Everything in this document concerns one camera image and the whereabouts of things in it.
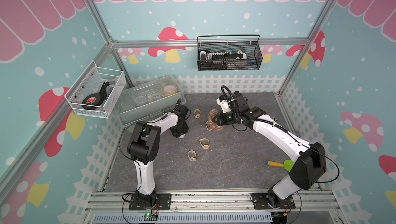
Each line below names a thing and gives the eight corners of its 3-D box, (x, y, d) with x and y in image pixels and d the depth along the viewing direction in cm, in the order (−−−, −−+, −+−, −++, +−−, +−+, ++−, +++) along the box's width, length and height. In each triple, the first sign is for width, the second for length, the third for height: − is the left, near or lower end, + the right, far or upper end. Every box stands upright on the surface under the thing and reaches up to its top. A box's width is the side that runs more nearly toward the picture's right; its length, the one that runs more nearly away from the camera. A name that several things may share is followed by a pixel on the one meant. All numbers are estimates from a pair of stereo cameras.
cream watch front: (187, 161, 89) (187, 159, 88) (188, 151, 93) (188, 149, 92) (196, 161, 89) (195, 159, 88) (196, 151, 93) (196, 149, 91)
